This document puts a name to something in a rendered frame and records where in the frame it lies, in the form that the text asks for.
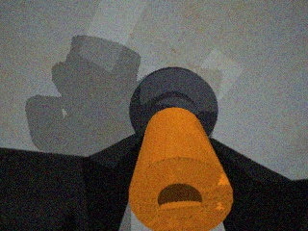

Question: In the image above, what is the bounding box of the orange knob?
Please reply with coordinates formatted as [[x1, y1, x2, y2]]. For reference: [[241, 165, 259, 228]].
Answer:
[[128, 107, 233, 231]]

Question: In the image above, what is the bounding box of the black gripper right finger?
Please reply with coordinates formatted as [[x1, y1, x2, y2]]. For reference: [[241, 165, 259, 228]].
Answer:
[[208, 138, 308, 231]]

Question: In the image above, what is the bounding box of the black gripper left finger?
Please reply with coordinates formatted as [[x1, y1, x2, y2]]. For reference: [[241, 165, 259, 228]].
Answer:
[[0, 132, 144, 231]]

